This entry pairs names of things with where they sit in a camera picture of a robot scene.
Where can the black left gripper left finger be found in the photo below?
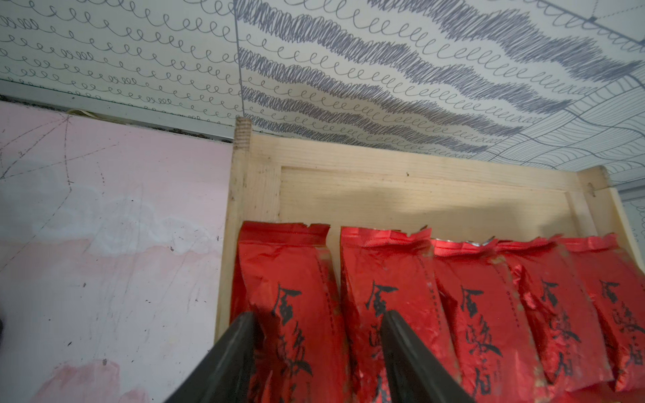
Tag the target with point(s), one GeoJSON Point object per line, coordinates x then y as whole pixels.
{"type": "Point", "coordinates": [225, 372]}

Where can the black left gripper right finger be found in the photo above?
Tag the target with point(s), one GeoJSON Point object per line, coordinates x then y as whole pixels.
{"type": "Point", "coordinates": [413, 372]}

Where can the red tea bag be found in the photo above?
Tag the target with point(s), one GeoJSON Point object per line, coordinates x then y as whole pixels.
{"type": "Point", "coordinates": [384, 270]}
{"type": "Point", "coordinates": [488, 325]}
{"type": "Point", "coordinates": [563, 320]}
{"type": "Point", "coordinates": [284, 274]}
{"type": "Point", "coordinates": [615, 286]}

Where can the light wooden two-tier shelf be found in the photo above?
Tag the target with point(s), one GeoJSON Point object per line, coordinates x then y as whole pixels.
{"type": "Point", "coordinates": [284, 180]}

